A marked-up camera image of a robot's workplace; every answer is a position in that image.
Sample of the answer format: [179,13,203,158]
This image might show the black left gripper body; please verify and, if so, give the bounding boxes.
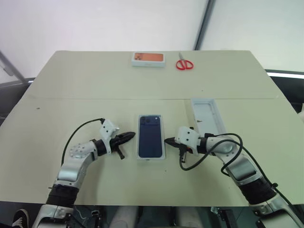
[109,134,126,160]

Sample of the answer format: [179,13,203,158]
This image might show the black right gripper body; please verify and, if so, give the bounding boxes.
[174,139,191,164]

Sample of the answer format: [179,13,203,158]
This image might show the dark blue smartphone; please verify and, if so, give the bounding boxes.
[138,115,165,158]

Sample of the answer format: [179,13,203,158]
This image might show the white phone box base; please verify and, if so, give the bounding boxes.
[136,114,167,162]

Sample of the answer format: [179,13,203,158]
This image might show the white phone box lid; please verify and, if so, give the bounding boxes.
[190,97,228,138]

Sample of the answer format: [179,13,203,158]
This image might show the sealed orange-print phone box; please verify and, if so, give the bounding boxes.
[131,52,166,68]

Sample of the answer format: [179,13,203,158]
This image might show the black and white sneaker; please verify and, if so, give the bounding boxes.
[11,209,31,228]

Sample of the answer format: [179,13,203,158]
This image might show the black furniture with bright edge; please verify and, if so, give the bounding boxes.
[264,68,304,113]

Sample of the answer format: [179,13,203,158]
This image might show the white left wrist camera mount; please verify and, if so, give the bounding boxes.
[98,119,121,154]

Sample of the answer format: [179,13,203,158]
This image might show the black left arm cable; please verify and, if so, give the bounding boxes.
[61,117,105,167]

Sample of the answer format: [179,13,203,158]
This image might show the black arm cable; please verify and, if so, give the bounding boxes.
[179,133,304,216]
[61,117,105,167]

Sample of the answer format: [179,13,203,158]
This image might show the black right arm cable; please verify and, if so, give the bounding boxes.
[179,133,304,216]

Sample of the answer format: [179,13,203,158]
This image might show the red-handled scissors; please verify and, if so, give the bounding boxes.
[175,52,194,71]

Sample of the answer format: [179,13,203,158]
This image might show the black metal table bracket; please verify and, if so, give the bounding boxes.
[209,205,238,228]

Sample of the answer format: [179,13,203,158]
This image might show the dark vertical post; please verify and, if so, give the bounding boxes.
[194,0,217,51]

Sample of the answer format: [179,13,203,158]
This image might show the grey metal frame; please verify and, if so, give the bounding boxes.
[0,50,27,84]

